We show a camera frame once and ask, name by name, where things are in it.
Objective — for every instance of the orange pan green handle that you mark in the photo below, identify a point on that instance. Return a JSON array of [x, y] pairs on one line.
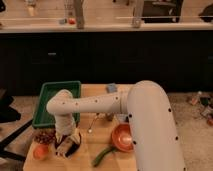
[[121, 140]]

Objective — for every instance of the small metal cup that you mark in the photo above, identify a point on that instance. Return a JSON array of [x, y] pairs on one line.
[[109, 117]]

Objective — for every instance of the blue cloth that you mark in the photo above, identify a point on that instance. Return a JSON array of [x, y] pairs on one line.
[[122, 118]]

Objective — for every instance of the blue sponge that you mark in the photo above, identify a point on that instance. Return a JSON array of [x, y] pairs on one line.
[[111, 88]]

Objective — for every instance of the bunch of brown grapes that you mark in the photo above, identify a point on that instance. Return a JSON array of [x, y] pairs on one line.
[[45, 137]]

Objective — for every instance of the dark brown bowl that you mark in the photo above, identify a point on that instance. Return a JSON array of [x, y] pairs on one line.
[[76, 138]]

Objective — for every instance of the metal spoon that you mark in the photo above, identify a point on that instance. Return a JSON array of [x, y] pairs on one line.
[[92, 123]]

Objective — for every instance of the orange fruit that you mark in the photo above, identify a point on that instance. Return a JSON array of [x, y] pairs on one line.
[[41, 152]]

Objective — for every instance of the green plastic tray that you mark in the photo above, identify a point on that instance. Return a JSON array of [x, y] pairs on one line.
[[41, 118]]

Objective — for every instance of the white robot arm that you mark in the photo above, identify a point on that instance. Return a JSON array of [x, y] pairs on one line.
[[156, 142]]

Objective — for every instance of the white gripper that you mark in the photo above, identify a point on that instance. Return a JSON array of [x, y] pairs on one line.
[[65, 125]]

